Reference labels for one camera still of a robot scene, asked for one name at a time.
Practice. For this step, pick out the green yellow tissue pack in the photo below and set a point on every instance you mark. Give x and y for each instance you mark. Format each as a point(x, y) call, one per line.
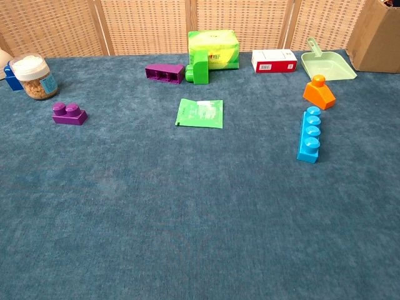
point(215, 43)

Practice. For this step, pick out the long blue four-stud brick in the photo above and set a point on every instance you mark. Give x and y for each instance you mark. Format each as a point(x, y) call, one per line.
point(307, 150)

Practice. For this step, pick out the pale green plastic dustpan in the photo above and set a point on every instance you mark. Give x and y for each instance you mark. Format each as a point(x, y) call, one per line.
point(328, 67)

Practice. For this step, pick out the dark blue brick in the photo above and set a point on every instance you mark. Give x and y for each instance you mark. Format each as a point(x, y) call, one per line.
point(12, 81)

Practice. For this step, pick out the blue felt table cloth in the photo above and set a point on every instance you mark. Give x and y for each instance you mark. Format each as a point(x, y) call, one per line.
point(187, 218)

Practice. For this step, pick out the clear jar with white lid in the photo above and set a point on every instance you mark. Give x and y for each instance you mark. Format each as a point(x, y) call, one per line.
point(34, 78)

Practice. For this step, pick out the green L-shaped brick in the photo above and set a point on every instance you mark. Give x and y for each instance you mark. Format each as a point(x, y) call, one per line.
point(200, 68)

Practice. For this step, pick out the green foil sachet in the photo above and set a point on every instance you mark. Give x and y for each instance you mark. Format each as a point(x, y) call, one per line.
point(200, 114)

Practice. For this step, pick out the small purple two-stud brick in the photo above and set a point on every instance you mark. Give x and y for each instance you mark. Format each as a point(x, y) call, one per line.
point(68, 117)

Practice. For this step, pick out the woven wicker folding screen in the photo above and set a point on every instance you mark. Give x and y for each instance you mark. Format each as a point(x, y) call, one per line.
point(140, 25)

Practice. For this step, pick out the brown cardboard box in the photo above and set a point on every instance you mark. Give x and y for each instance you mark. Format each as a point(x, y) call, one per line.
point(378, 40)

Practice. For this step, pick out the purple hollow brick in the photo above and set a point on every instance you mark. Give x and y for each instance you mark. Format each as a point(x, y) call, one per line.
point(164, 73)

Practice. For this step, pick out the orange sloped brick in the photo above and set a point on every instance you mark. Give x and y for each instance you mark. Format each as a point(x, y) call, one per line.
point(318, 93)

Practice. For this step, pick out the red white cardboard box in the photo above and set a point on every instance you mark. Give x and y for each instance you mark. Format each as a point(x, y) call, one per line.
point(273, 61)

